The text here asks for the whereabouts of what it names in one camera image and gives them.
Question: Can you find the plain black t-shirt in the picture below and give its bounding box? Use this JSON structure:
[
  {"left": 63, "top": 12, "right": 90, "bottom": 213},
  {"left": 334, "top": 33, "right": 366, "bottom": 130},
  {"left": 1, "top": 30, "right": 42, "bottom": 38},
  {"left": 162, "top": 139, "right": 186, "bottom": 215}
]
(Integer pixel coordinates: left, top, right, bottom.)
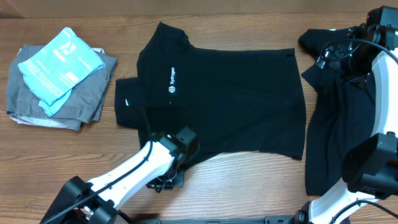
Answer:
[{"left": 297, "top": 27, "right": 379, "bottom": 197}]

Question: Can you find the black polo shirt with logo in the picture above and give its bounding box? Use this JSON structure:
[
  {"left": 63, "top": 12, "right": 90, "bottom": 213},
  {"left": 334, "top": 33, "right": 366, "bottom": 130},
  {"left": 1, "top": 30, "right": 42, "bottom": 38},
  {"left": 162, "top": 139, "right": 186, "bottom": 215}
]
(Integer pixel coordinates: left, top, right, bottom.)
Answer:
[{"left": 114, "top": 23, "right": 306, "bottom": 169}]

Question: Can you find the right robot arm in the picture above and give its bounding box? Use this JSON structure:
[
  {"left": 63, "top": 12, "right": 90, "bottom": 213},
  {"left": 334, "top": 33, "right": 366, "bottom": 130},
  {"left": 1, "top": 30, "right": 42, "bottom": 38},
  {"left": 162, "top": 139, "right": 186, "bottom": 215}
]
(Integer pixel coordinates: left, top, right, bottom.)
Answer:
[{"left": 289, "top": 6, "right": 397, "bottom": 223}]

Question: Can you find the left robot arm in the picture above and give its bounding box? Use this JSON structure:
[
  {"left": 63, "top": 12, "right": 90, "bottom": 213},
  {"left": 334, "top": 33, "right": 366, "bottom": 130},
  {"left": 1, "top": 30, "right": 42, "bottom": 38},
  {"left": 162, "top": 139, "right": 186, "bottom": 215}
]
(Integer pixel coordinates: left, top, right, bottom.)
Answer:
[{"left": 41, "top": 128, "right": 200, "bottom": 223}]

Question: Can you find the folded grey garment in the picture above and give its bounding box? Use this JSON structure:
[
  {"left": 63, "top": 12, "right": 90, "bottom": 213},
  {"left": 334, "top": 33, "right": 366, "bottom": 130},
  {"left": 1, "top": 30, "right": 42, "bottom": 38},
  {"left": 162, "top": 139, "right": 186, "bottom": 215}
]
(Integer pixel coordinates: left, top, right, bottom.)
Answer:
[{"left": 6, "top": 44, "right": 119, "bottom": 131}]

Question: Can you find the white folded cloth underneath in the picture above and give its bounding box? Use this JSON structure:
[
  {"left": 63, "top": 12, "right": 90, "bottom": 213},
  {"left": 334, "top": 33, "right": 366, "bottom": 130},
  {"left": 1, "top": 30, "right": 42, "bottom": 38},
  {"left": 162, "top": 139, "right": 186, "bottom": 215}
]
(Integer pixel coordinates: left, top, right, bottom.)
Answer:
[{"left": 9, "top": 47, "right": 106, "bottom": 129}]

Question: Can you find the folded light blue garment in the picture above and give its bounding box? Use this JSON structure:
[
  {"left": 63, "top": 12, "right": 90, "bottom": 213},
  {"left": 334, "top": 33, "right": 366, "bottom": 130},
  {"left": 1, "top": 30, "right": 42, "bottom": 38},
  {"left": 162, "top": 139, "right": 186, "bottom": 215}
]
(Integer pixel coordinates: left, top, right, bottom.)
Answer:
[{"left": 17, "top": 27, "right": 105, "bottom": 117}]

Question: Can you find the brown cardboard barrier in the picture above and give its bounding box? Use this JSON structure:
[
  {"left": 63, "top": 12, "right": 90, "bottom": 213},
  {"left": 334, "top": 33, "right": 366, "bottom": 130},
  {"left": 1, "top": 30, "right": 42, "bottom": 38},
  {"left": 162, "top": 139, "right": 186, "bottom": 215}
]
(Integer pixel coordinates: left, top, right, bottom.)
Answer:
[{"left": 1, "top": 0, "right": 397, "bottom": 18}]

